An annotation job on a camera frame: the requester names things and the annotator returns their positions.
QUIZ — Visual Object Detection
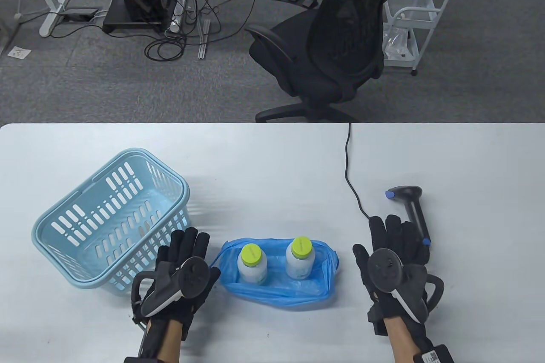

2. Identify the person's left hand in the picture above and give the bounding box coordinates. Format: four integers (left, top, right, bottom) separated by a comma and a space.
148, 228, 221, 330

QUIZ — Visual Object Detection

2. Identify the black floor power box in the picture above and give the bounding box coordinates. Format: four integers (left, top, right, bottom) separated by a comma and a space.
59, 8, 99, 21

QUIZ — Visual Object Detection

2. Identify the green-capped coconut water bottle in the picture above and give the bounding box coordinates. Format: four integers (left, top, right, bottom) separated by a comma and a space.
285, 236, 316, 279
237, 243, 268, 285

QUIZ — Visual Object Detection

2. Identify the aluminium rail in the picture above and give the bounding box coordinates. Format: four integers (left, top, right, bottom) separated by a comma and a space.
197, 18, 212, 60

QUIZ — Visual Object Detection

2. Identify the black tower stand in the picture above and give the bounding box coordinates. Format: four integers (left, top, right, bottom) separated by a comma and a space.
101, 0, 178, 34

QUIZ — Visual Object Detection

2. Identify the black office chair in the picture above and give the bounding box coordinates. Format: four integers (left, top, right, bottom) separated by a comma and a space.
245, 0, 420, 123

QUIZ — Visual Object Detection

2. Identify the person's right hand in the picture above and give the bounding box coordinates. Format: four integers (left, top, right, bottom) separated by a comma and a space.
353, 215, 430, 336

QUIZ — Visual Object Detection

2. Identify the clear plastic packet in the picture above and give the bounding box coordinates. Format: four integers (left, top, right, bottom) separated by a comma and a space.
382, 26, 417, 60

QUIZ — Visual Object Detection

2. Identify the blue plastic bag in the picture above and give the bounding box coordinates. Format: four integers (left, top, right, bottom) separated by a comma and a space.
211, 237, 339, 307

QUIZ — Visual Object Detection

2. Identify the black and white controller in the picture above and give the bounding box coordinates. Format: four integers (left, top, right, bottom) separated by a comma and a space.
367, 250, 428, 324
140, 256, 211, 317

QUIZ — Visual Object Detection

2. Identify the black barcode scanner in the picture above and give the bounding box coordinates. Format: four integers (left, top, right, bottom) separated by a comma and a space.
384, 186, 433, 248

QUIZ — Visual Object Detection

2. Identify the person's left forearm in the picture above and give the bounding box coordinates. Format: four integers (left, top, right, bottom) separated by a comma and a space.
141, 316, 184, 363

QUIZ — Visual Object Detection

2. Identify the person's right forearm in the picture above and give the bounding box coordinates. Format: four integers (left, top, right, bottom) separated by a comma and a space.
383, 316, 431, 363

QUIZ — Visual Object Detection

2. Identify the light blue plastic basket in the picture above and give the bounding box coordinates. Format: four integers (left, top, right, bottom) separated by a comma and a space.
31, 148, 190, 294

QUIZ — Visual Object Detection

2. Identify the black glove cable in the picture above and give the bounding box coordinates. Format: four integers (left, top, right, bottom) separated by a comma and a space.
425, 274, 445, 316
130, 270, 160, 330

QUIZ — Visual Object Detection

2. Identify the tangle of black cables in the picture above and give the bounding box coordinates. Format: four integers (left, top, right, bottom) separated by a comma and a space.
144, 0, 273, 61

